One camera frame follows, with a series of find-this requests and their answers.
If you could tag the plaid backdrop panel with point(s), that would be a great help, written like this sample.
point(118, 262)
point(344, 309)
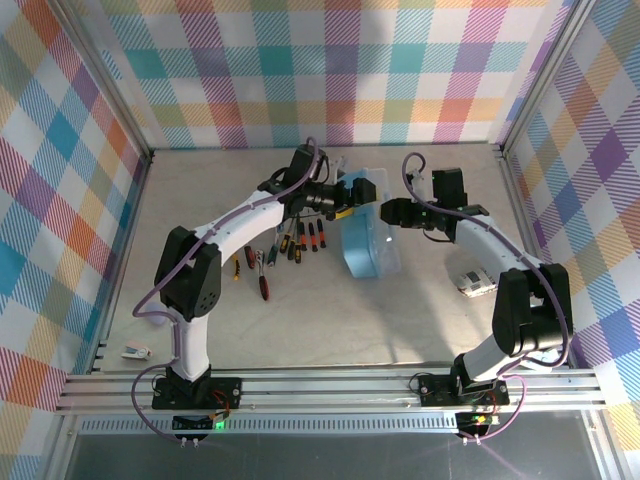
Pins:
point(45, 200)
point(325, 65)
point(600, 200)

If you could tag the pale purple round object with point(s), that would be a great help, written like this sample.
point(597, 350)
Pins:
point(159, 320)

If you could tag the orange black precision screwdriver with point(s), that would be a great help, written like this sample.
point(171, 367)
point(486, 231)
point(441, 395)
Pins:
point(312, 240)
point(321, 237)

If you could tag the blue toolbox with clear lid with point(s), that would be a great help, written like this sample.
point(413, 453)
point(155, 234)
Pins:
point(367, 250)

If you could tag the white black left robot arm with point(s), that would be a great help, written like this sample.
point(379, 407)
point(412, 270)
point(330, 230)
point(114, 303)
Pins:
point(192, 350)

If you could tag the aluminium frame post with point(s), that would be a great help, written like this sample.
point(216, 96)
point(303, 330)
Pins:
point(111, 87)
point(545, 75)

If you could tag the aluminium mounting rail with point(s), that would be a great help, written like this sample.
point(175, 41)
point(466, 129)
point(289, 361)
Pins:
point(325, 390)

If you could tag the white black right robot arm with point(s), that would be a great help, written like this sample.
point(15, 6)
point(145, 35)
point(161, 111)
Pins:
point(490, 248)

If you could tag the small white blue object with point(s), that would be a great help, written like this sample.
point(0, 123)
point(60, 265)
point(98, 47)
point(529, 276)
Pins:
point(136, 351)

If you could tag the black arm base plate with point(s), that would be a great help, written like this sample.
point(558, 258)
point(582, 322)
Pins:
point(225, 395)
point(435, 392)

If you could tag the aluminium side rail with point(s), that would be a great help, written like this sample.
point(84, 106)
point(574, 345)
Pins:
point(135, 200)
point(520, 200)

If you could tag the green black screwdriver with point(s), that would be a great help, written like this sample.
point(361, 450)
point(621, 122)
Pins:
point(272, 256)

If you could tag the controller board with LED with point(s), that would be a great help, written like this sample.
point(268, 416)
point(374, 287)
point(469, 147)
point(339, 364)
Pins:
point(190, 424)
point(480, 419)

